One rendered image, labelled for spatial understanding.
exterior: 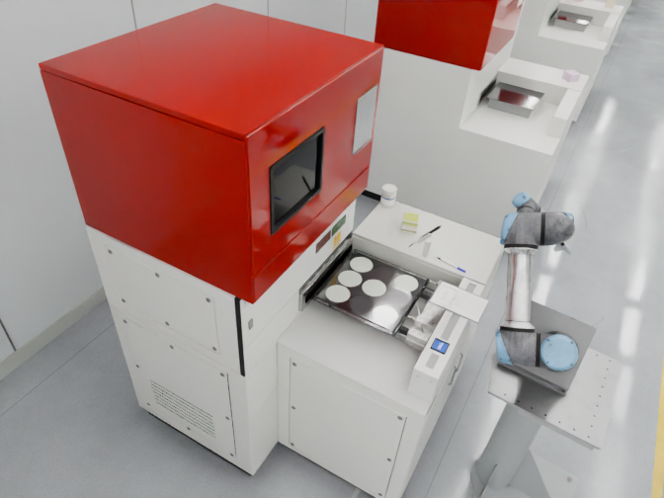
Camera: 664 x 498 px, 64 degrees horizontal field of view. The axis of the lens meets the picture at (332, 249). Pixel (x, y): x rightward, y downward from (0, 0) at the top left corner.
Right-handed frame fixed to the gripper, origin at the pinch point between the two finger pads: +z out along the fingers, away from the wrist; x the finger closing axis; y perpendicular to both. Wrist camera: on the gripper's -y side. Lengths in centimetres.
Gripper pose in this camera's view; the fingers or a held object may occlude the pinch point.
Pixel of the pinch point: (570, 242)
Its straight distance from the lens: 264.7
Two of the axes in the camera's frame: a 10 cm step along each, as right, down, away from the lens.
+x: -2.2, 6.8, -7.0
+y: -6.4, 4.5, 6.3
